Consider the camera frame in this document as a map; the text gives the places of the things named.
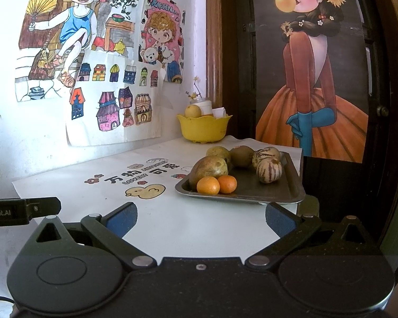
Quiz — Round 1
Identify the white printed table cover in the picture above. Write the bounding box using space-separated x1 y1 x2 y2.
11 135 302 266

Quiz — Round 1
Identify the brown kiwi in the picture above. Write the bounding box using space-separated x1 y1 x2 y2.
230 145 255 168

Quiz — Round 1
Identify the small dark orange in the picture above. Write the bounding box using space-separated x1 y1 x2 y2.
218 175 237 194

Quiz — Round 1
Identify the striped pepino melon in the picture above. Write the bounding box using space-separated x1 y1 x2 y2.
251 146 281 169
256 158 283 184

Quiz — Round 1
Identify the white cup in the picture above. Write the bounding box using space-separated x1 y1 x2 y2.
195 98 214 117

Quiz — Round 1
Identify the green yellow mango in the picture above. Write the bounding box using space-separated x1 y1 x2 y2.
188 156 229 189
206 146 232 166

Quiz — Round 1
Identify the dark metal tray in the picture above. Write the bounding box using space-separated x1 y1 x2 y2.
175 151 306 205

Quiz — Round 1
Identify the dark wooden door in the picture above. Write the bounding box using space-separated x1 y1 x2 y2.
220 0 398 249

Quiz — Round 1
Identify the pale green container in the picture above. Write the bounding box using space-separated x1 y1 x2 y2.
297 195 321 219

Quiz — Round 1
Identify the colourful houses drawing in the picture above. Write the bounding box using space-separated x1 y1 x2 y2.
66 50 163 147

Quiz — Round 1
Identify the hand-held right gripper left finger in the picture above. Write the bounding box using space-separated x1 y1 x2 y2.
29 201 158 271

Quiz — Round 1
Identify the yellow plastic bowl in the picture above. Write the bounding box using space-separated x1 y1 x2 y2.
176 113 233 144

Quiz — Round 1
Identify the child with teddy drawing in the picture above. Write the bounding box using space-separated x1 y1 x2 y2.
139 0 186 85

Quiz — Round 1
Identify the boy with fan drawing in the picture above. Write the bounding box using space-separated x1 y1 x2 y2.
15 0 143 103

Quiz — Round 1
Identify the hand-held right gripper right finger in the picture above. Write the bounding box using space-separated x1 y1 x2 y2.
245 201 377 271

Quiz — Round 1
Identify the yellow flower sprig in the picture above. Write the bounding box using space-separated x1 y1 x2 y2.
185 76 202 100

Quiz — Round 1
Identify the light orange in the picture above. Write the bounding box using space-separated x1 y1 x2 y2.
196 176 221 195

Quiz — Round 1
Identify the orange dress wall poster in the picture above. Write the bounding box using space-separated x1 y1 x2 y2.
255 0 369 164

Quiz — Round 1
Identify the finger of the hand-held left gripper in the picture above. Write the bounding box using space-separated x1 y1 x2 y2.
26 197 62 219

